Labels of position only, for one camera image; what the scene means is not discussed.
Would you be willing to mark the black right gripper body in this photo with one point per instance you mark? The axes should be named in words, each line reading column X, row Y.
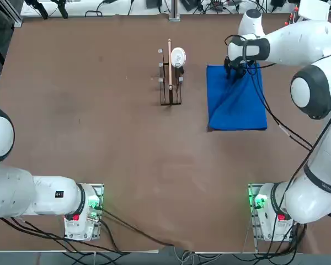
column 235, row 64

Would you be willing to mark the blue towel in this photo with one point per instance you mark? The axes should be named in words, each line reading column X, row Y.
column 237, row 110

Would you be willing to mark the white smiley cup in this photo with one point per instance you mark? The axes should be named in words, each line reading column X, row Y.
column 178, row 56

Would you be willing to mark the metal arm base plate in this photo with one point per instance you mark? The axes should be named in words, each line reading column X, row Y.
column 252, row 218
column 100, row 190

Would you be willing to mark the black stand legs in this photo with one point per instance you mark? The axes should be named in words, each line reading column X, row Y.
column 61, row 11

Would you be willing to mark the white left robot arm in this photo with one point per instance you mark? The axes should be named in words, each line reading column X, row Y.
column 16, row 193

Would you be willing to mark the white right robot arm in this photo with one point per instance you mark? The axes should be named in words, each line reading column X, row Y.
column 306, row 41

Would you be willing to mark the black orange hub device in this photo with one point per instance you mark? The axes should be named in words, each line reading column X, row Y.
column 218, row 2

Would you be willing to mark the aluminium camera post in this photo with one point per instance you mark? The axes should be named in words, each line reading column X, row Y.
column 174, row 11

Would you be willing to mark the long black power brick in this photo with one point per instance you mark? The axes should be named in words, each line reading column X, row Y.
column 154, row 3
column 192, row 5

